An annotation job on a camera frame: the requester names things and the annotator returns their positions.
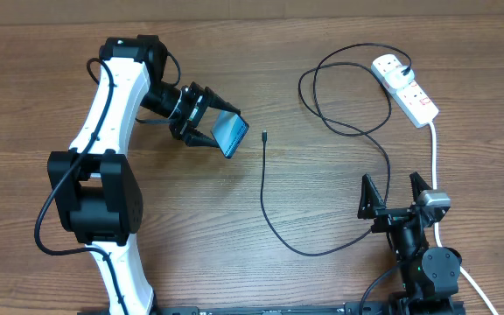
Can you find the blue Samsung Galaxy smartphone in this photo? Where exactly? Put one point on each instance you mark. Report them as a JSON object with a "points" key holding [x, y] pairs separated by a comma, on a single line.
{"points": [[228, 132]]}

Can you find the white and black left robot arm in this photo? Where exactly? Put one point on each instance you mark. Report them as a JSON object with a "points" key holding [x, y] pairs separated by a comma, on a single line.
{"points": [[93, 187]]}

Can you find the white power strip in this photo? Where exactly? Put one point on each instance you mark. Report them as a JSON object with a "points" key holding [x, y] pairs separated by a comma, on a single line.
{"points": [[413, 101]]}

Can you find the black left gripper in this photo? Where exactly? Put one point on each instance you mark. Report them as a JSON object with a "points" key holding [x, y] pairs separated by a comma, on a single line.
{"points": [[194, 114]]}

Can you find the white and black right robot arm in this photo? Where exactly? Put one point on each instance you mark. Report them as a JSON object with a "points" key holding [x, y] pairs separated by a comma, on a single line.
{"points": [[429, 274]]}

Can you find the white charger plug adapter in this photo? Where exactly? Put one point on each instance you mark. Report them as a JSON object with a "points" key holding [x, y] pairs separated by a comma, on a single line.
{"points": [[398, 78]]}

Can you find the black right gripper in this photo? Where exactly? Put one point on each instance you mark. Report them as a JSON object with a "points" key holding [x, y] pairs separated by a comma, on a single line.
{"points": [[371, 207]]}

